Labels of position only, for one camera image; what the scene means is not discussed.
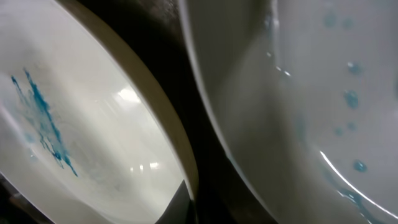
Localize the white plate back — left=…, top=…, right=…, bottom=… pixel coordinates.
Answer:
left=179, top=0, right=397, bottom=223

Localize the white plate stained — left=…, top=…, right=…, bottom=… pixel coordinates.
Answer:
left=1, top=1, right=198, bottom=223

